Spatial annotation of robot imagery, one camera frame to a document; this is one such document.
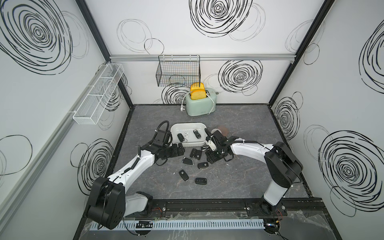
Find black flip key with buttons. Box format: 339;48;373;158
177;133;185;143

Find white car key fob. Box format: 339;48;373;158
184;132;189;142

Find black key fob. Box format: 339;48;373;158
193;130;201;139

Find white storage box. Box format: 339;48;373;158
171;123;207;147

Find black key bottom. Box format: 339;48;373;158
195;178;208;185

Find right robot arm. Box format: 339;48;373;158
205;137;303;216

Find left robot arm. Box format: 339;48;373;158
84;144;185;230

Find black VW flip key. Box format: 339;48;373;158
195;150;202;160

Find round cork coaster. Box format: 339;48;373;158
211;126;229;137

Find mint green toaster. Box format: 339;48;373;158
185;88;217;117

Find yellow toast slices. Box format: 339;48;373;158
190;82;207;100

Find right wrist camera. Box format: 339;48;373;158
205;128;219;151

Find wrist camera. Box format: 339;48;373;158
205;128;219;151
152;121;173;147

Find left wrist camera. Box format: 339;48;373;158
152;121;173;147

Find white toaster cable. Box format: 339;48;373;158
179;89;216;114

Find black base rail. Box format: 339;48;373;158
85;197;326;214

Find black wire basket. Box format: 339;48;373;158
156;55;201;87

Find grey slotted cable duct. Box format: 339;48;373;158
88;218;266;232

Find white mesh wall shelf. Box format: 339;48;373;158
73;63;124;125

